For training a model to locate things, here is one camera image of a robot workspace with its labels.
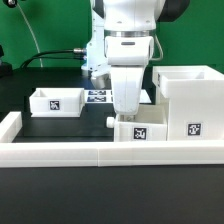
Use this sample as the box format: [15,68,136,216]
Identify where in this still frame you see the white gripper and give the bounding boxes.
[110,66,145,116]

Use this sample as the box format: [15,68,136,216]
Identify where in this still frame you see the white front drawer tray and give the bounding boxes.
[106,104,167,142]

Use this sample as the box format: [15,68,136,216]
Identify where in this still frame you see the white drawer tray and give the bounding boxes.
[106,104,167,142]
[29,88,85,117]

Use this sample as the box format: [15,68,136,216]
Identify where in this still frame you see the white drawer cabinet box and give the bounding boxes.
[152,66,224,140]

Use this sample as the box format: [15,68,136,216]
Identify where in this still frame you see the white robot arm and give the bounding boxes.
[82,0,190,116]

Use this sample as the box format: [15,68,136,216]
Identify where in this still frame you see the white rear drawer tray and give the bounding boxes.
[29,88,85,117]

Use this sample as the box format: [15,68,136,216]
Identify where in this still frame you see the white sheet with markers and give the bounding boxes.
[84,90,151,104]

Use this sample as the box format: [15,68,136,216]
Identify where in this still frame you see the black raised platform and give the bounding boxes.
[14,104,114,143]

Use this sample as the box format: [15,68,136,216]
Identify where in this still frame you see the black device at left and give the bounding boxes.
[0,45,13,78]

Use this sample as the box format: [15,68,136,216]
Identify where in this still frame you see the black cable with connector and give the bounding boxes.
[19,47,88,69]

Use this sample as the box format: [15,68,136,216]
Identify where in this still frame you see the thin white cable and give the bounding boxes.
[16,2,44,68]

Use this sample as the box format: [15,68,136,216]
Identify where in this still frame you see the white U-shaped boundary frame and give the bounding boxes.
[0,112,224,168]

